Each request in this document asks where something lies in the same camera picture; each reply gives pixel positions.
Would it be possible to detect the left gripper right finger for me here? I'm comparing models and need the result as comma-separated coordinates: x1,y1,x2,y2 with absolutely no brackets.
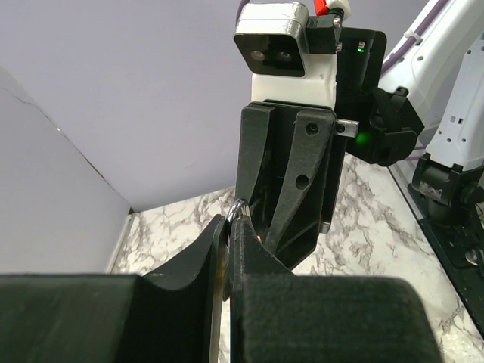
230,216,442,362

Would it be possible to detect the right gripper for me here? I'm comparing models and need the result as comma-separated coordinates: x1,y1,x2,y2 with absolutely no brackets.
235,102,346,270

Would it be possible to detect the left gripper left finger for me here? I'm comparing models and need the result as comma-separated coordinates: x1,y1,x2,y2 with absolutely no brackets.
1,216,227,362

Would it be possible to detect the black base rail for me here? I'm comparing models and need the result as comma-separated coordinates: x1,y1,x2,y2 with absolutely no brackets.
392,166,484,334

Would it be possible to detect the brass padlock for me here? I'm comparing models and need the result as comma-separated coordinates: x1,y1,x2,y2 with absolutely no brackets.
219,198,253,299

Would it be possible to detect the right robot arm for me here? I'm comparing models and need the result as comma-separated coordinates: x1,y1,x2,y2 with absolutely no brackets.
234,1,483,268

